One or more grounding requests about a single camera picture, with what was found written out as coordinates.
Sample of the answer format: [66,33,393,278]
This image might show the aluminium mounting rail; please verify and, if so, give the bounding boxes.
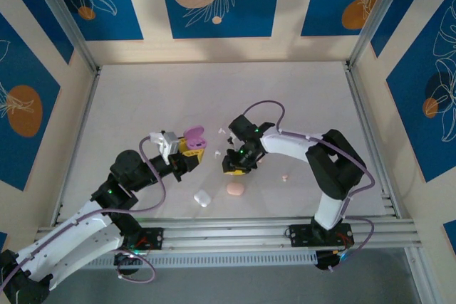
[30,215,424,256]

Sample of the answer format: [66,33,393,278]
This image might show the grey slotted cable duct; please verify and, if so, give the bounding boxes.
[81,251,318,271]

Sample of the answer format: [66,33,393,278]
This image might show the aluminium table side rail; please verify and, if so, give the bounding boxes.
[51,68,103,227]
[342,61,400,219]

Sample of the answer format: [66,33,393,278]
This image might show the aluminium frame post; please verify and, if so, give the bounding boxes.
[346,0,413,70]
[25,0,103,74]

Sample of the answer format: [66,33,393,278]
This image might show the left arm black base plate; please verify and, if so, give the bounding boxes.
[120,226,165,252]

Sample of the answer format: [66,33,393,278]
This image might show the aluminium frame leg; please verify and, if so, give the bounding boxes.
[404,246,442,304]

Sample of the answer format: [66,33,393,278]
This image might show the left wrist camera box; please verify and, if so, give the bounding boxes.
[147,130,180,165]

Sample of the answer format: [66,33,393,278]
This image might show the black cable connector block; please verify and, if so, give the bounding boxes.
[113,250,147,277]
[315,248,354,272]

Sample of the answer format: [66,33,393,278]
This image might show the white earbud charging case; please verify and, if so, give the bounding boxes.
[193,189,212,209]

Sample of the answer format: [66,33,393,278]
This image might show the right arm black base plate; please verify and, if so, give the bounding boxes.
[286,223,356,248]

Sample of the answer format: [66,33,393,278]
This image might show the purple earbud charging case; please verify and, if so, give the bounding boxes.
[182,125,208,151]

